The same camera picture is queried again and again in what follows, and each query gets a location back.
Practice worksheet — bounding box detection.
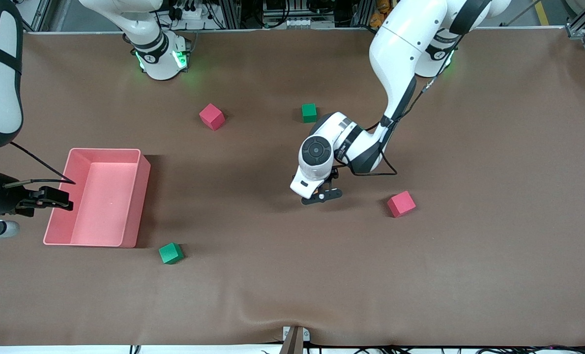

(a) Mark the pink plastic bin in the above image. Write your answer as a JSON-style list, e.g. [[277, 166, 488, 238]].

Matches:
[[43, 148, 151, 248]]

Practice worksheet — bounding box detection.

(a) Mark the pink foam cube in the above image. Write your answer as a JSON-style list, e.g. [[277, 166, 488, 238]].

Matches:
[[387, 191, 417, 218], [199, 103, 226, 131]]

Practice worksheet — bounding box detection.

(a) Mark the brown table mat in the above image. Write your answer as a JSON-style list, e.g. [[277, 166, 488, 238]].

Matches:
[[0, 29, 585, 347]]

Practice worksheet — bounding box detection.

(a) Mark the orange objects pile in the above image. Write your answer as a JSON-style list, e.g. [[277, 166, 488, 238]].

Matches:
[[370, 0, 390, 28]]

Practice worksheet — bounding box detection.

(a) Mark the white power strip with plugs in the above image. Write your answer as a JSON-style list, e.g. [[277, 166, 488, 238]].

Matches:
[[172, 0, 205, 20]]

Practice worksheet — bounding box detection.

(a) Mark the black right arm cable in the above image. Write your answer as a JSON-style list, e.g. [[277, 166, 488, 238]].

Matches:
[[0, 142, 75, 187]]

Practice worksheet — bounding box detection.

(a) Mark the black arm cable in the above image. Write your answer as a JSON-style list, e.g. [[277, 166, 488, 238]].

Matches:
[[0, 142, 75, 187], [344, 29, 468, 177]]

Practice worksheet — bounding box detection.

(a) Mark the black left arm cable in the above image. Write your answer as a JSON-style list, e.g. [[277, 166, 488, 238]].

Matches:
[[344, 29, 468, 177]]

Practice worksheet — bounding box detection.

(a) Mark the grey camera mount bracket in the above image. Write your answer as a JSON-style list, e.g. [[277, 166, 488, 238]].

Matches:
[[282, 325, 311, 354]]

